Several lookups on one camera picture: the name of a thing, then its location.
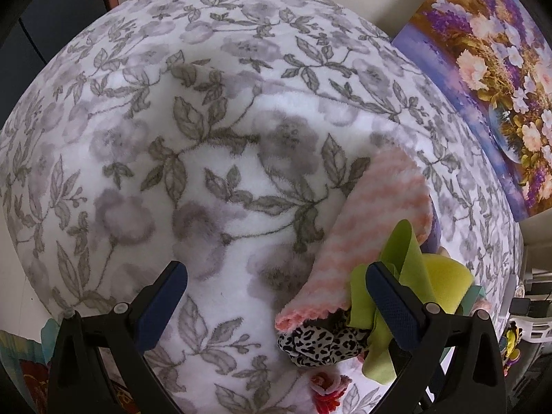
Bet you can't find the colourful printed bag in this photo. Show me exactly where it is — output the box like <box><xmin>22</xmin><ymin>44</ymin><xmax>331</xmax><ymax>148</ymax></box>
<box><xmin>0</xmin><ymin>317</ymin><xmax>61</xmax><ymax>414</ymax></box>

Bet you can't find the yellow sponge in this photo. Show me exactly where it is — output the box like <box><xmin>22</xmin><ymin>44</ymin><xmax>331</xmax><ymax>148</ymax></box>
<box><xmin>420</xmin><ymin>254</ymin><xmax>475</xmax><ymax>315</ymax></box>

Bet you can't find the red white plush toy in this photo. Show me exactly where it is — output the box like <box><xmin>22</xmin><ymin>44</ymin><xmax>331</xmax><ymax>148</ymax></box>
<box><xmin>308</xmin><ymin>373</ymin><xmax>352</xmax><ymax>414</ymax></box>

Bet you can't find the white plastic basket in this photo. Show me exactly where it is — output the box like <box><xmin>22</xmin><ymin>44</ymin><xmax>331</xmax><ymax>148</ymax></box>
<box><xmin>511</xmin><ymin>317</ymin><xmax>552</xmax><ymax>350</ymax></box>

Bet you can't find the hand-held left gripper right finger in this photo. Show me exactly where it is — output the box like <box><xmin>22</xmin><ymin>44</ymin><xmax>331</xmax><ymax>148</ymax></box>
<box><xmin>366</xmin><ymin>261</ymin><xmax>507</xmax><ymax>414</ymax></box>

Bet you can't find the flower painting canvas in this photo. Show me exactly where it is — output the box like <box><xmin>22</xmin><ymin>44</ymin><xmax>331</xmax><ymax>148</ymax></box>
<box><xmin>392</xmin><ymin>0</ymin><xmax>552</xmax><ymax>220</ymax></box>

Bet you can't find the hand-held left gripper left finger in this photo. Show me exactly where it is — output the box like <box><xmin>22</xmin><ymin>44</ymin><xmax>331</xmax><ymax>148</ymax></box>
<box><xmin>47</xmin><ymin>261</ymin><xmax>190</xmax><ymax>414</ymax></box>

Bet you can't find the grey floral fleece blanket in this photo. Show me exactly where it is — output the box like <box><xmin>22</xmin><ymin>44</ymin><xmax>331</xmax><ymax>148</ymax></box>
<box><xmin>0</xmin><ymin>0</ymin><xmax>524</xmax><ymax>414</ymax></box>

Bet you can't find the green microfibre cloth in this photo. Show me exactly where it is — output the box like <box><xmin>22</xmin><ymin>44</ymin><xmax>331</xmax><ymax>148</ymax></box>
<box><xmin>348</xmin><ymin>219</ymin><xmax>441</xmax><ymax>384</ymax></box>

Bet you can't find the pile of small stationery items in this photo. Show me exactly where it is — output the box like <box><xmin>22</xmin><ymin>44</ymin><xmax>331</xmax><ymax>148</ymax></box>
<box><xmin>500</xmin><ymin>323</ymin><xmax>524</xmax><ymax>367</ymax></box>

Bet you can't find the pink striped fluffy cloth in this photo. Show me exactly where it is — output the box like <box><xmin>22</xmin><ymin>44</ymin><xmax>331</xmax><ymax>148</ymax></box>
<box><xmin>275</xmin><ymin>146</ymin><xmax>433</xmax><ymax>333</ymax></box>

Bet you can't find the leopard print scrunchie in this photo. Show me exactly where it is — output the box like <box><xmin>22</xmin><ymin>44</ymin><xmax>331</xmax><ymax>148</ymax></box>
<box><xmin>277</xmin><ymin>313</ymin><xmax>372</xmax><ymax>369</ymax></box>

